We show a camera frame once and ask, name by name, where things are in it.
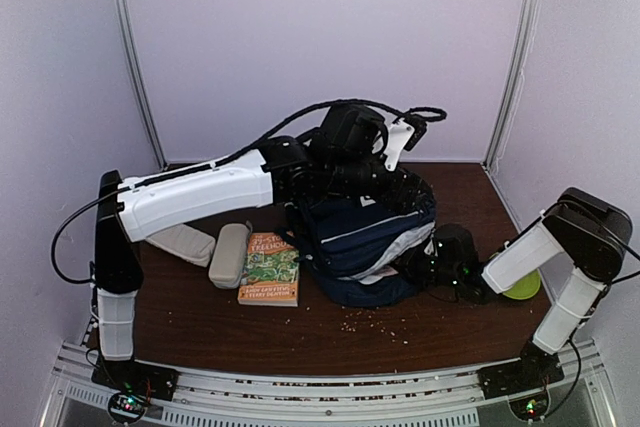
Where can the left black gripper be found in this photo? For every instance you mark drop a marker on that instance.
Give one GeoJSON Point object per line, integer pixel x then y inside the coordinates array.
{"type": "Point", "coordinates": [391, 193]}

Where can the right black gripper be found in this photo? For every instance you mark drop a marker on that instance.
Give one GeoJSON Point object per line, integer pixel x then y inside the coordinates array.
{"type": "Point", "coordinates": [408, 271]}

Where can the navy blue backpack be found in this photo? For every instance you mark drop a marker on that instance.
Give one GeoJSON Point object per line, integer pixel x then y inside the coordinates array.
{"type": "Point", "coordinates": [342, 240]}

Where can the orange treehouse book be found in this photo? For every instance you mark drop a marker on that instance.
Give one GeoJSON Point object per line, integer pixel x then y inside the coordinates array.
{"type": "Point", "coordinates": [271, 273]}

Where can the beige ribbed pencil case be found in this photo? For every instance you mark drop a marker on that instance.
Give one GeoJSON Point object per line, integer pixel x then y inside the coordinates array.
{"type": "Point", "coordinates": [186, 243]}

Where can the pink story book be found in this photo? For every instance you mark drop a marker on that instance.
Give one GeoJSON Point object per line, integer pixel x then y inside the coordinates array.
{"type": "Point", "coordinates": [380, 274]}

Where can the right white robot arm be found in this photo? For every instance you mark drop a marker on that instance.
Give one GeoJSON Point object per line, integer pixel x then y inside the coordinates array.
{"type": "Point", "coordinates": [580, 241]}

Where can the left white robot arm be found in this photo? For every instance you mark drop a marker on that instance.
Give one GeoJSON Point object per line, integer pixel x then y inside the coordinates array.
{"type": "Point", "coordinates": [262, 173]}

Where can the green plate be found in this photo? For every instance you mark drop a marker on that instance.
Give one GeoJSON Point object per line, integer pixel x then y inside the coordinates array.
{"type": "Point", "coordinates": [522, 287]}

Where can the beige glasses case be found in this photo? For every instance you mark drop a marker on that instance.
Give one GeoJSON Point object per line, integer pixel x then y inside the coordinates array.
{"type": "Point", "coordinates": [229, 255]}

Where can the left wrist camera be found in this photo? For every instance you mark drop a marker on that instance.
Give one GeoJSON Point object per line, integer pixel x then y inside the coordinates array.
{"type": "Point", "coordinates": [400, 136]}

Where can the front aluminium rail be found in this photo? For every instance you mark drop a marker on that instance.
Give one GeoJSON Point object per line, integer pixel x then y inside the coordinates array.
{"type": "Point", "coordinates": [444, 397]}

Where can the right aluminium frame post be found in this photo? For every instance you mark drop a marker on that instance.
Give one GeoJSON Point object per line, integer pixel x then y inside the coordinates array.
{"type": "Point", "coordinates": [514, 81]}

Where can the aluminium frame post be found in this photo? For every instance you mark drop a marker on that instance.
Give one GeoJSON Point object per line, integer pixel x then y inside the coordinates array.
{"type": "Point", "coordinates": [514, 81]}
{"type": "Point", "coordinates": [137, 82]}

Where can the left aluminium frame post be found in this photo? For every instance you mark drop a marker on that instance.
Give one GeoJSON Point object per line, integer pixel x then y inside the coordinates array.
{"type": "Point", "coordinates": [137, 82]}

